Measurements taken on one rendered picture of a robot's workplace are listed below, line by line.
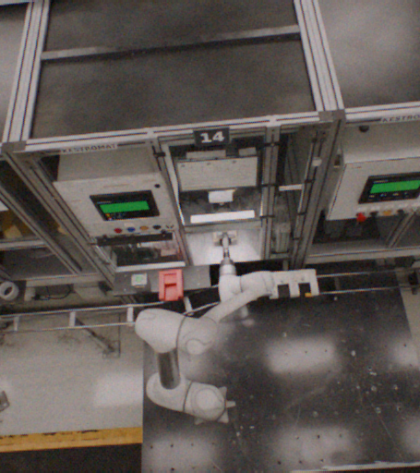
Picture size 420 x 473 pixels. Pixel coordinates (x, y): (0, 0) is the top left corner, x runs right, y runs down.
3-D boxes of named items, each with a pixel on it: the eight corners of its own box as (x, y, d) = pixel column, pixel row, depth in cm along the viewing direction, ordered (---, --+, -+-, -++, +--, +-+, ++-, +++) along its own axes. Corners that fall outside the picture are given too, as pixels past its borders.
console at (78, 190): (90, 242, 211) (51, 189, 170) (93, 190, 224) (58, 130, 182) (179, 235, 209) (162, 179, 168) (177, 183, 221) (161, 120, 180)
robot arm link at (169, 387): (184, 418, 228) (144, 406, 233) (194, 388, 239) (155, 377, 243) (176, 341, 172) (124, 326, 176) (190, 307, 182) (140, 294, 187)
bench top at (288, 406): (143, 481, 230) (141, 482, 226) (145, 286, 277) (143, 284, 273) (442, 464, 222) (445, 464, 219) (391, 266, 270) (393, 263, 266)
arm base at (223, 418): (236, 422, 235) (236, 421, 230) (194, 425, 236) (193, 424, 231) (234, 386, 243) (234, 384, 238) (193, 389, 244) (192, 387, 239)
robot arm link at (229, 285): (222, 283, 242) (246, 278, 238) (223, 310, 235) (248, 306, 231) (215, 276, 233) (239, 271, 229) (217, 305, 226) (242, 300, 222)
